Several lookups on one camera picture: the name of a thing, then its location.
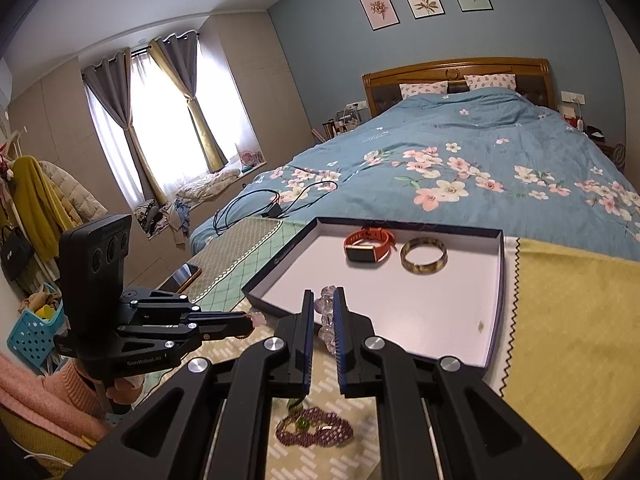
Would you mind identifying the white shallow box tray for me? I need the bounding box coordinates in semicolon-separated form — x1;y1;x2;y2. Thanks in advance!
241;216;506;380

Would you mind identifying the smartphone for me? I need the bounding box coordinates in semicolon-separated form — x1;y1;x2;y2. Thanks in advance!
159;263;203;294

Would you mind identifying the white sheer curtain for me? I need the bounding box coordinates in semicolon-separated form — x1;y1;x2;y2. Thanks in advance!
90;42;213;206

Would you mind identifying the black cable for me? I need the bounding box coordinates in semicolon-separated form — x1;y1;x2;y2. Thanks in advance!
214;180;339;234

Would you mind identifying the folded quilt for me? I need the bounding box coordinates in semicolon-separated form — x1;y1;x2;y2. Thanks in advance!
177;168;242;200

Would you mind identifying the yellow coat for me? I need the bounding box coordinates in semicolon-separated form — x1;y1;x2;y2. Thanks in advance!
11;155;77;262

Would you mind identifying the orange smartwatch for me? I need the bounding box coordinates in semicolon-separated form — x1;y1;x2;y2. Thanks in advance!
343;227;399;263

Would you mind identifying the pink framed flower print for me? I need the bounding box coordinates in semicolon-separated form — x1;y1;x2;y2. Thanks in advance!
360;0;401;32

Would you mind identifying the heap of clothes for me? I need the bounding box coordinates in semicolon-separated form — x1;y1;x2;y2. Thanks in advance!
134;198;194;249

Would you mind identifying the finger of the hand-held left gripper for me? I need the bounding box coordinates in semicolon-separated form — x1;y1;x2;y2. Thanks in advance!
122;287;202;322
120;311;254;362

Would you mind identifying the blue plastic basket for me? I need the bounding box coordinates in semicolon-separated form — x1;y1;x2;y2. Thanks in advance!
6;284;67;375

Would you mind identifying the white down jacket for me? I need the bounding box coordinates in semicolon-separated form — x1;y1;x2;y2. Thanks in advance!
39;160;109;227

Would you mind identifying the amber bangle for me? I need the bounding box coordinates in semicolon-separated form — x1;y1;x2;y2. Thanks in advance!
400;238;448;276

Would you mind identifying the bedside cosmetics rack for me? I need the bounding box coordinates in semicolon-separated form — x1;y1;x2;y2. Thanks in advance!
320;105;362;137

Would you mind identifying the floral blue duvet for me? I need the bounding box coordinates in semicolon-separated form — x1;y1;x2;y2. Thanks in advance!
190;86;640;261

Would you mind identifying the wooden headboard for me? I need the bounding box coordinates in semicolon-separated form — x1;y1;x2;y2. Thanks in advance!
362;57;558;121

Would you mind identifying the dotted white pillow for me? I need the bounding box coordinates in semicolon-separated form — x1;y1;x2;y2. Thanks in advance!
399;81;449;100
464;73;518;92

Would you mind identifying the person's left hand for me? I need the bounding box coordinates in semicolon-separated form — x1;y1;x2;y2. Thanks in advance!
107;375;147;408

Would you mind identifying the black curtain rod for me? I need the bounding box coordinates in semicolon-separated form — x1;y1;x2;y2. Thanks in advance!
129;31;201;54

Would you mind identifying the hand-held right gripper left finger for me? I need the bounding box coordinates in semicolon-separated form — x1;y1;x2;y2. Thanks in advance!
62;288;316;480

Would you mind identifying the black handbag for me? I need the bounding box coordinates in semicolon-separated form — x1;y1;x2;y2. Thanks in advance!
0;224;34;282

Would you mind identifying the clear crystal bead bracelet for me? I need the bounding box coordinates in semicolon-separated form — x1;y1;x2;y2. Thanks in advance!
314;285;342;357

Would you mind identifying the patchwork cotton mat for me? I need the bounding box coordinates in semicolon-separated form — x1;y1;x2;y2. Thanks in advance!
150;217;640;480

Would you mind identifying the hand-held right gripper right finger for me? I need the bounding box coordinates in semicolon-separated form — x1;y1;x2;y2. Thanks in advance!
332;287;583;480

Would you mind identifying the purple beaded bracelet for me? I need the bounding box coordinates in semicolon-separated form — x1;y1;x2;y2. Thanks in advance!
275;406;355;447

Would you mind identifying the grey and gold curtain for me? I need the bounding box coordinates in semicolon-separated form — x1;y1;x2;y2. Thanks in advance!
149;30;229;173
81;47;166;211

